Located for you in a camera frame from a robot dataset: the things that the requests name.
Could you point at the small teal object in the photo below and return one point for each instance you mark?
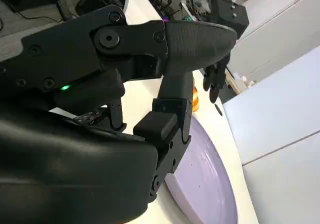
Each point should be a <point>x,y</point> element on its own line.
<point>188,18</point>

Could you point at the black round table grommet hole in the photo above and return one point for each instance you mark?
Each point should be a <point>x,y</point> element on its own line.
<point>218,109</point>

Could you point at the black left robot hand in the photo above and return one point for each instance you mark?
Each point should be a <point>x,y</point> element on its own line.
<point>216,79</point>

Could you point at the orange white toy bread roll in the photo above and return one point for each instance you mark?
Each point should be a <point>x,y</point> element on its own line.
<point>195,100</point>

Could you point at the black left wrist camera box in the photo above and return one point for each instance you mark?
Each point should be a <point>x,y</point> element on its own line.
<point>228,14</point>

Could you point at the white workshop desk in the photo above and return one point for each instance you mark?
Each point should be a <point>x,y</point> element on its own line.
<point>142,9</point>

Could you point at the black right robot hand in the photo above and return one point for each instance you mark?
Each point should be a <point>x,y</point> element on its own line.
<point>75,159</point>

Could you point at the lilac plate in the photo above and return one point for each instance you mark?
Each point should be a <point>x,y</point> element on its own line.
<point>205,179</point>

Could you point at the wooden board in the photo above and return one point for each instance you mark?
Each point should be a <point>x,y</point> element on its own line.
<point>236,82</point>

